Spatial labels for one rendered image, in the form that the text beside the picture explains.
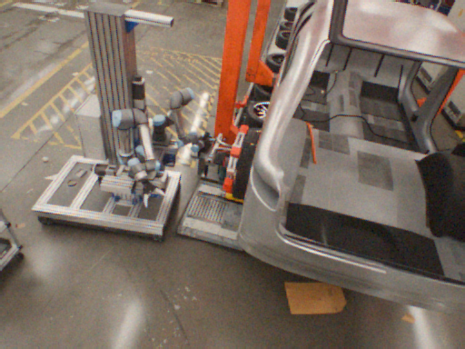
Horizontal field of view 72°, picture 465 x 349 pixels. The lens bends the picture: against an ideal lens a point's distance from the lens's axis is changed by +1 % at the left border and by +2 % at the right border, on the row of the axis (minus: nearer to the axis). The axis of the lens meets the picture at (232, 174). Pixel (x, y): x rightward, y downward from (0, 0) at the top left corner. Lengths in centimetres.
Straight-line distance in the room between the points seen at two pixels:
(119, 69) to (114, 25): 31
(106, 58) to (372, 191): 236
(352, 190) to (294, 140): 69
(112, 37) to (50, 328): 227
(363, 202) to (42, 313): 280
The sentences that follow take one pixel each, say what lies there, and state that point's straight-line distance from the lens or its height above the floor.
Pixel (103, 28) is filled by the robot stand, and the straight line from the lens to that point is 255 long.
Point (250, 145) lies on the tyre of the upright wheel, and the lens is 274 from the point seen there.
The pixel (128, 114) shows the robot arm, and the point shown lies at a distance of 248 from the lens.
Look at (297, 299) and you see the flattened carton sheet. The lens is 326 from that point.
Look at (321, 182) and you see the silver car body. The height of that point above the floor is 98.
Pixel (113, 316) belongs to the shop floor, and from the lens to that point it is 308.
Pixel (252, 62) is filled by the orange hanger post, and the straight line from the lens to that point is 513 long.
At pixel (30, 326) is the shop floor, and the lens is 322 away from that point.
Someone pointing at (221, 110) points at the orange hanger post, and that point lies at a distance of 332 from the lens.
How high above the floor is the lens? 277
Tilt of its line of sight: 42 degrees down
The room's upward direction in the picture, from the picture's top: 10 degrees clockwise
